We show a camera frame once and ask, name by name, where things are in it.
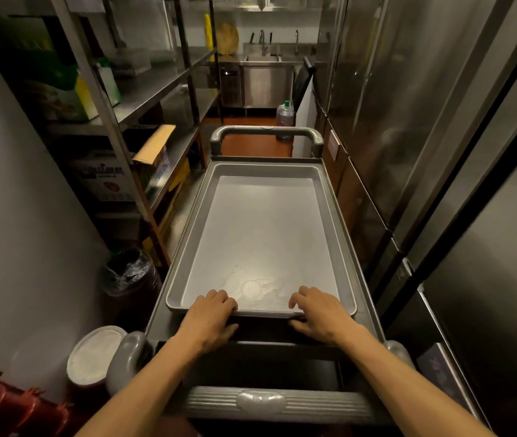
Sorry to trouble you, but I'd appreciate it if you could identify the person's right forearm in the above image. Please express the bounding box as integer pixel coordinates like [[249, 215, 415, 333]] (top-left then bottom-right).
[[343, 325, 498, 437]]

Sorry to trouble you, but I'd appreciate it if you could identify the green yellow package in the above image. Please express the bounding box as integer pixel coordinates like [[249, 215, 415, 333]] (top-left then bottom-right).
[[0, 18, 122, 123]]

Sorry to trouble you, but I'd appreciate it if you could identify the person's left forearm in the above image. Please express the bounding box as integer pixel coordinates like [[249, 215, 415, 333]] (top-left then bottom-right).
[[74, 335, 202, 437]]

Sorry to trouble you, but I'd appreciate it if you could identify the open cardboard box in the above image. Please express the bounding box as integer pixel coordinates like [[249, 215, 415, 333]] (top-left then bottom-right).
[[131, 124, 177, 167]]

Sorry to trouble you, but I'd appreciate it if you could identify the red plastic object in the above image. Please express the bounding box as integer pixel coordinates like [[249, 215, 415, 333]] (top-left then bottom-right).
[[0, 368, 77, 437]]

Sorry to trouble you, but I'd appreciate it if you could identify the steel sink counter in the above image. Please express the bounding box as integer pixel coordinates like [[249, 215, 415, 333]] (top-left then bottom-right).
[[215, 40, 323, 110]]

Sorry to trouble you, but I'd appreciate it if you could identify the person's left hand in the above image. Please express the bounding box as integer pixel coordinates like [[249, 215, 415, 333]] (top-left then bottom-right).
[[174, 290, 240, 356]]

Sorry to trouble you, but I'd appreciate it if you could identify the round wooden board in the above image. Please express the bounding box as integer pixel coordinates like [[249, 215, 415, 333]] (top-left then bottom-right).
[[216, 21, 240, 56]]

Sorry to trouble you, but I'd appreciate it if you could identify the clear jug green cap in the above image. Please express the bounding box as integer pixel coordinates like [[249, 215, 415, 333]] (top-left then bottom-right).
[[275, 100, 295, 143]]

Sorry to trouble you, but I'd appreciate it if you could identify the steel shelving rack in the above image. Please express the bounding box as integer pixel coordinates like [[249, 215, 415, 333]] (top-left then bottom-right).
[[0, 0, 223, 269]]

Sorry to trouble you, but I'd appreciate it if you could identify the clear plastic container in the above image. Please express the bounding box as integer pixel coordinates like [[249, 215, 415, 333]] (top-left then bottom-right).
[[110, 47, 152, 77]]

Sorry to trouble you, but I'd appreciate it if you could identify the white bucket lid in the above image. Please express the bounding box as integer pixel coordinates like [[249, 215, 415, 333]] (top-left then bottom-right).
[[66, 325, 128, 388]]

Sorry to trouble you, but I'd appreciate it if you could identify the person's right hand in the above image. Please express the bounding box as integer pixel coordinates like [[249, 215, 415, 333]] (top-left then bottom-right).
[[287, 286, 366, 347]]

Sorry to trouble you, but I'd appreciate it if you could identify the black bagged trash bin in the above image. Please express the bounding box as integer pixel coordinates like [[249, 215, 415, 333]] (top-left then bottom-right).
[[101, 248, 164, 333]]

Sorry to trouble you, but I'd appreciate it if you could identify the large steel refrigerator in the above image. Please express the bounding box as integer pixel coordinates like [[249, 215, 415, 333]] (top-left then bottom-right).
[[312, 0, 517, 437]]

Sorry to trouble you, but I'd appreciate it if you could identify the grey plastic cart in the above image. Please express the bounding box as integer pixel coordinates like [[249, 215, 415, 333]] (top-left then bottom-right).
[[105, 126, 416, 437]]

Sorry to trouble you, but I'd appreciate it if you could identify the printed white carton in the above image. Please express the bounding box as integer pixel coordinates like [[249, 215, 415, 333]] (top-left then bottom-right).
[[69, 149, 139, 203]]

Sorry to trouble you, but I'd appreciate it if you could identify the black appliance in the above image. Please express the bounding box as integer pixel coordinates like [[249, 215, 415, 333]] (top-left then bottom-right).
[[291, 56, 316, 112]]

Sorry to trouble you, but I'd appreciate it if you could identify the steel wall cabinet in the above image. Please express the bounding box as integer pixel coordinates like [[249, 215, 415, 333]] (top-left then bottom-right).
[[221, 0, 332, 13]]

